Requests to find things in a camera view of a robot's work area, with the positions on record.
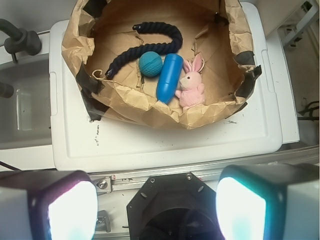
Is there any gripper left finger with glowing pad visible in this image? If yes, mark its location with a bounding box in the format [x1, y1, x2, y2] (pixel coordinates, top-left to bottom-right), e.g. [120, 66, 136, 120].
[0, 170, 98, 240]

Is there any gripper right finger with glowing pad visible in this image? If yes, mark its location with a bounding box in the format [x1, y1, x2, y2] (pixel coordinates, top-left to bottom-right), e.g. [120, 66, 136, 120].
[215, 163, 320, 240]

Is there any white plastic bin lid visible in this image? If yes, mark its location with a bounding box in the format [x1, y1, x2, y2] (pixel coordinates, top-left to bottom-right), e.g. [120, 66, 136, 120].
[48, 1, 300, 173]

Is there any grey plastic tub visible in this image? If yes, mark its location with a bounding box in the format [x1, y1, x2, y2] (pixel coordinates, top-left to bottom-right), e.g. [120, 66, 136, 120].
[0, 54, 52, 150]

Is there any pink plush bunny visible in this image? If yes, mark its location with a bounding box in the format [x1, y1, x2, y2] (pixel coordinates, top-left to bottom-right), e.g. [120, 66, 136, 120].
[175, 53, 206, 111]

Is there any blue plastic capsule toy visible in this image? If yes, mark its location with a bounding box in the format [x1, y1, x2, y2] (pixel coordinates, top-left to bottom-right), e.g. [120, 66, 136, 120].
[156, 53, 184, 104]

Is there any teal textured rubber ball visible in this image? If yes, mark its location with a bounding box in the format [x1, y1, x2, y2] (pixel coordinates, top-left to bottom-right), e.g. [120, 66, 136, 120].
[138, 51, 163, 77]

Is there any crumpled brown paper tray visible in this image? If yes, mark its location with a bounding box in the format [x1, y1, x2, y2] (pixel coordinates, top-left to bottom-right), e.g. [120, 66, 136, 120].
[61, 0, 262, 130]

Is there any aluminium frame rail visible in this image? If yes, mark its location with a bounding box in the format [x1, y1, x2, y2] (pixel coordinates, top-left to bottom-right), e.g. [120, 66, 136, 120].
[89, 145, 320, 195]

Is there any black octagonal mount plate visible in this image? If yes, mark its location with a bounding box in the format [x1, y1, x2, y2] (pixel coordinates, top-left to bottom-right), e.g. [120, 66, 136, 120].
[126, 172, 224, 240]

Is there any black clamp mount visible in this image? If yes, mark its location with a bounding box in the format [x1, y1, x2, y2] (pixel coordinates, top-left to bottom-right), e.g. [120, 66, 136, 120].
[0, 18, 42, 64]

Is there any dark blue twisted rope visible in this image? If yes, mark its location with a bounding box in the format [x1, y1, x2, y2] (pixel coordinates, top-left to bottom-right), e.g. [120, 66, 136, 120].
[105, 21, 184, 80]

